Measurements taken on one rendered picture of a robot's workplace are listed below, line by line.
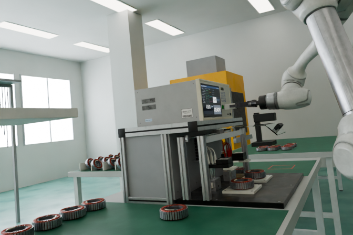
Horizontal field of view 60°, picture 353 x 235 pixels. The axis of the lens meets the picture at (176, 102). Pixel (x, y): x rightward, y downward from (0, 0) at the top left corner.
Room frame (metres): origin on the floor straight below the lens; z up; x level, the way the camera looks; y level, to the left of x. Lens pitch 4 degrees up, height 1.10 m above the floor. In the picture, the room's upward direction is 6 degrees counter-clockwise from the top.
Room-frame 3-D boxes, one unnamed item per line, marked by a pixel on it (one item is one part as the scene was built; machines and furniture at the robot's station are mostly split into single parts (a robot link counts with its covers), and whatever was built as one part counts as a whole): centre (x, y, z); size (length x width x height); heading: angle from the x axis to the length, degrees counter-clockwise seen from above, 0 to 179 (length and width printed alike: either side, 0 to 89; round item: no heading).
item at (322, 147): (3.76, -1.29, 0.38); 1.85 x 1.10 x 0.75; 151
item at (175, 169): (1.70, -0.11, 0.92); 0.66 x 0.01 x 0.30; 151
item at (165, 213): (1.22, 0.05, 0.77); 0.11 x 0.11 x 0.04
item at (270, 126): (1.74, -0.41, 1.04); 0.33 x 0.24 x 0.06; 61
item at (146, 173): (1.49, 0.18, 0.91); 0.28 x 0.03 x 0.32; 61
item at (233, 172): (1.76, -0.26, 0.80); 0.07 x 0.05 x 0.06; 151
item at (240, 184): (1.48, -0.27, 0.80); 0.11 x 0.11 x 0.04
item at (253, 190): (1.48, -0.27, 0.78); 0.15 x 0.15 x 0.01; 61
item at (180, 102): (1.75, -0.05, 1.22); 0.44 x 0.39 x 0.20; 151
